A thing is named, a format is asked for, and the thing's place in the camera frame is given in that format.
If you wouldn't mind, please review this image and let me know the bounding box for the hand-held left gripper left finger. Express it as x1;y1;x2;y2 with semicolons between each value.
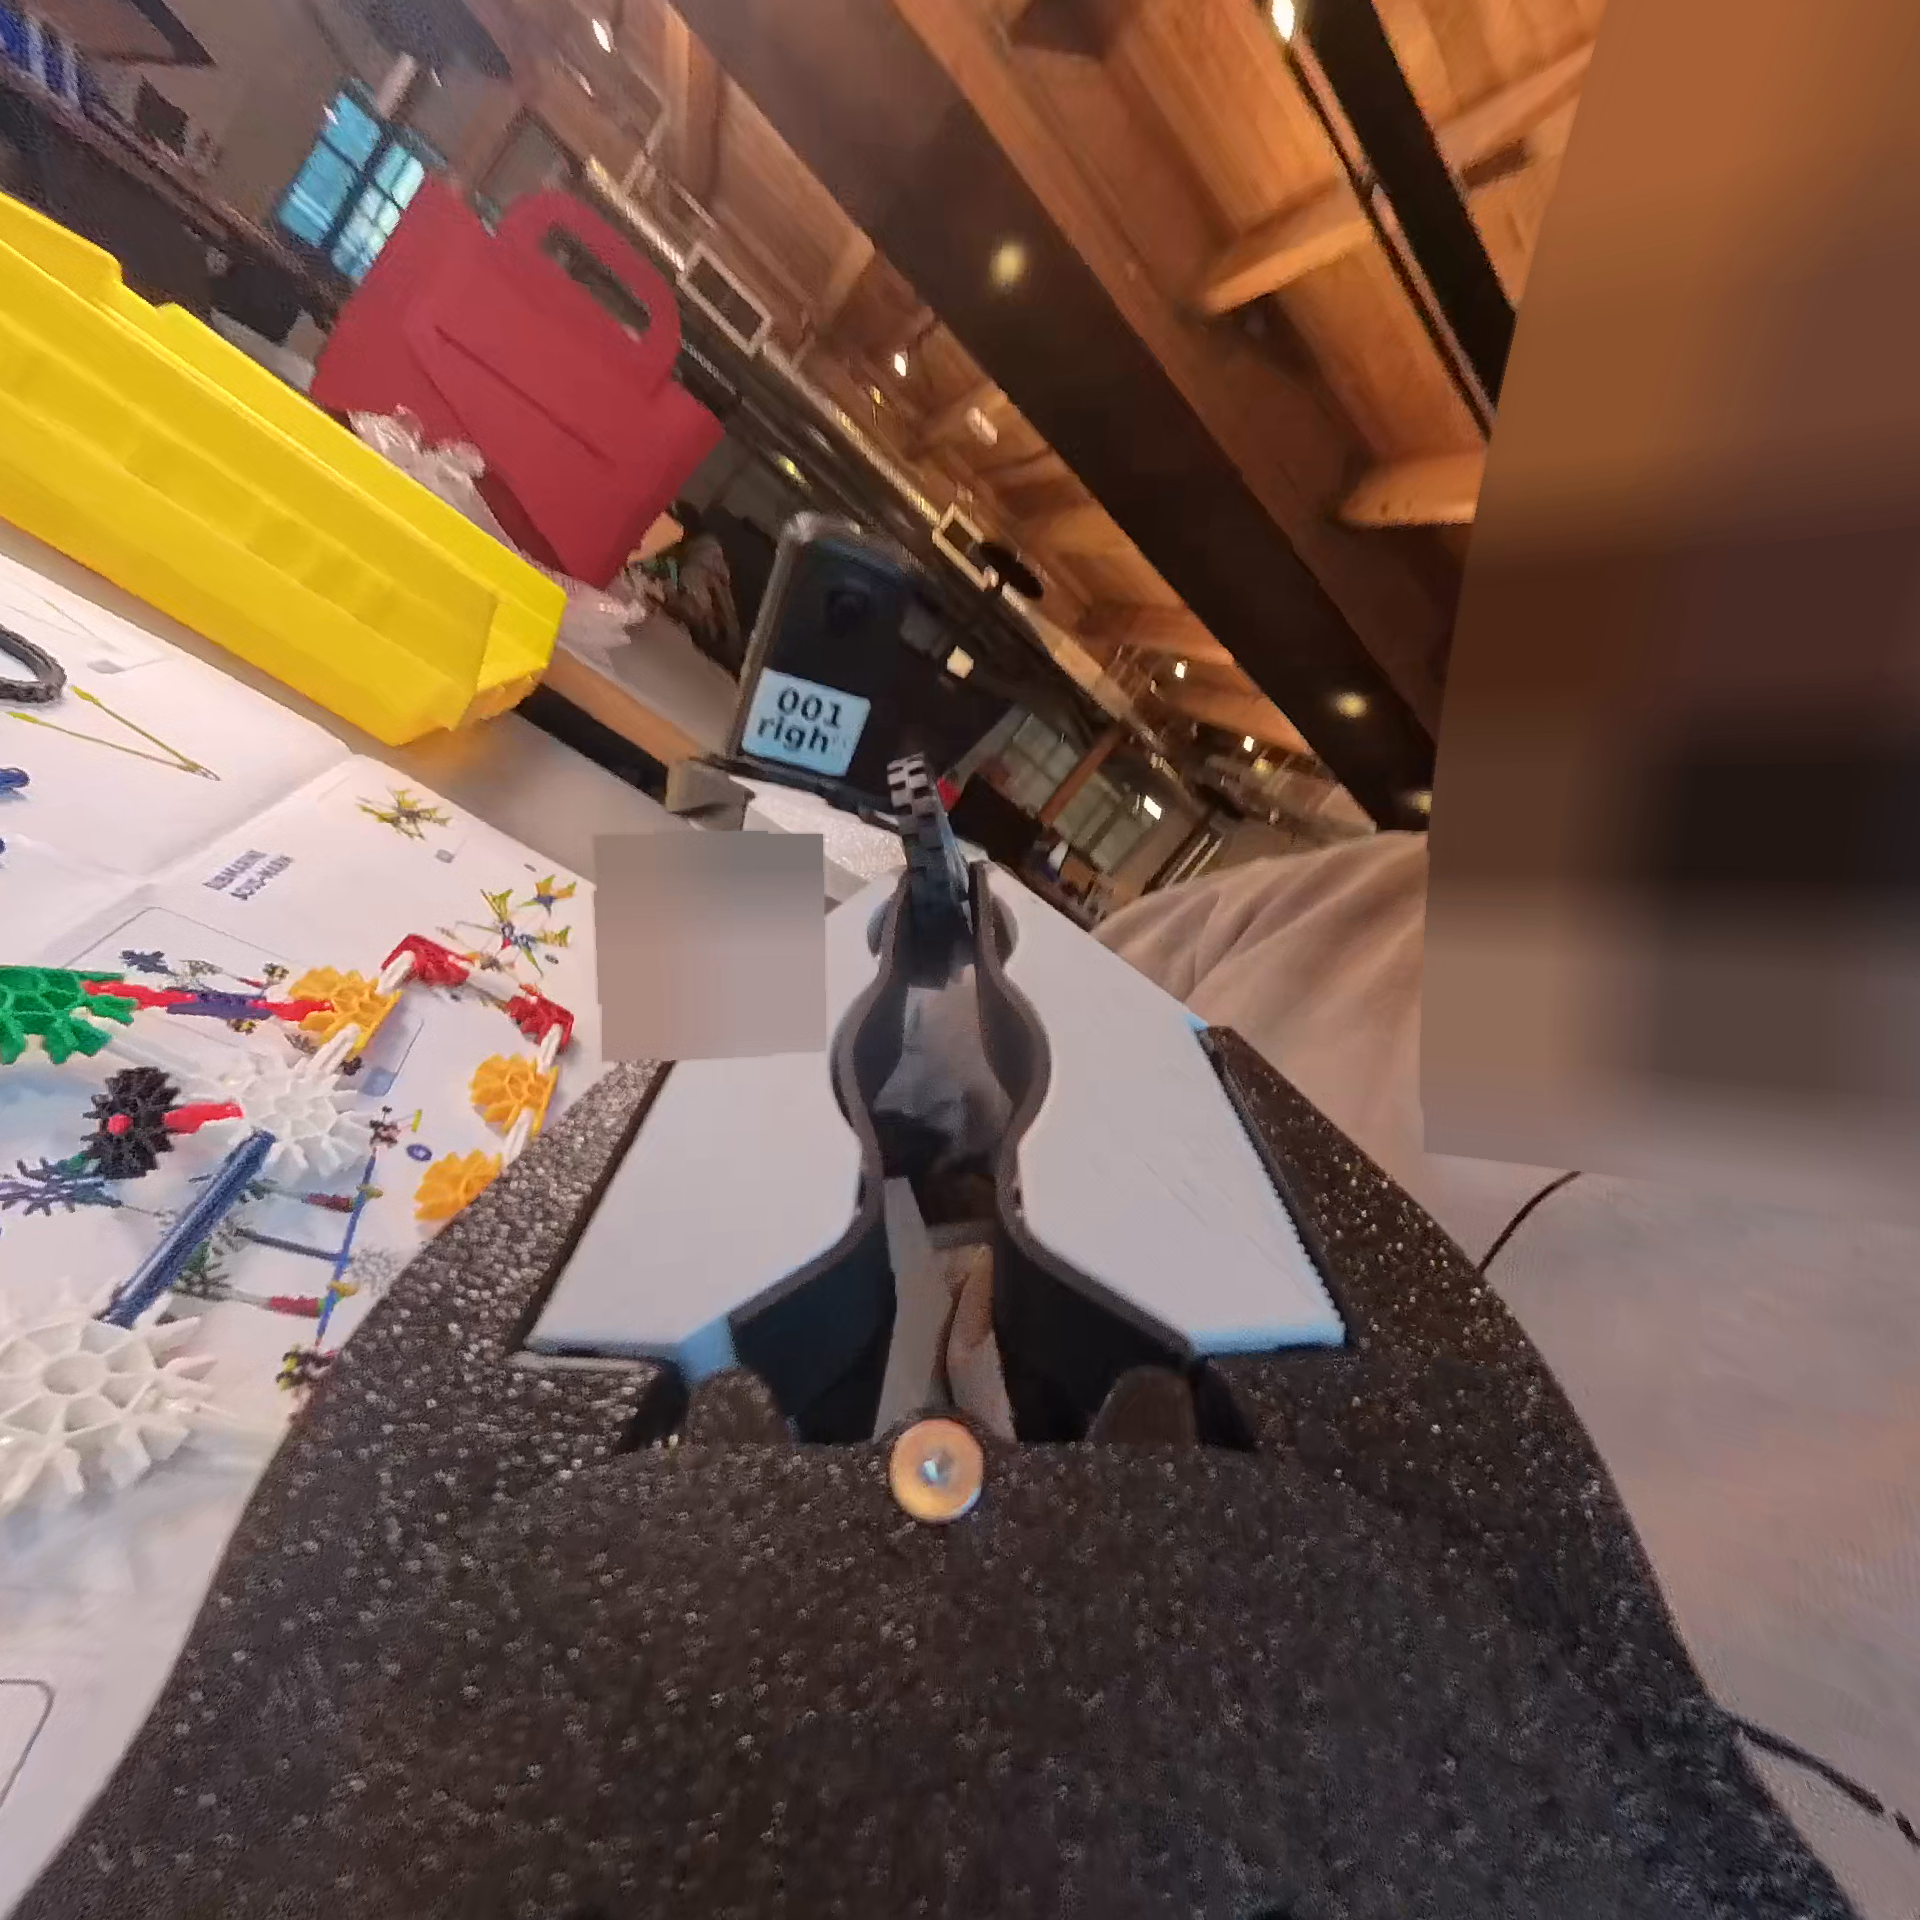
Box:
526;872;956;1414

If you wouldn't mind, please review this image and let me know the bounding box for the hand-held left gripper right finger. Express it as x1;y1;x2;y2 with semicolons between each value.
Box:
960;864;1347;1414

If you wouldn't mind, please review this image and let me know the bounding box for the yellow plastic parts bin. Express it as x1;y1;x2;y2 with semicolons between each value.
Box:
0;191;571;745

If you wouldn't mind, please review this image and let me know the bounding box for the colourful rod and connector model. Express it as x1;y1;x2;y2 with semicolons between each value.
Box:
0;930;579;1519

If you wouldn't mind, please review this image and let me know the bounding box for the clear plastic bag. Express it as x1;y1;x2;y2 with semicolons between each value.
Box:
344;407;647;648

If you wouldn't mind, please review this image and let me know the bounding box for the person in beige hoodie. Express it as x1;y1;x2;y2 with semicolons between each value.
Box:
1094;835;1920;1920

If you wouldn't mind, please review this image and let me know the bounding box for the large fold-out instruction sheet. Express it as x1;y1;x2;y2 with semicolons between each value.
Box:
0;536;692;1920

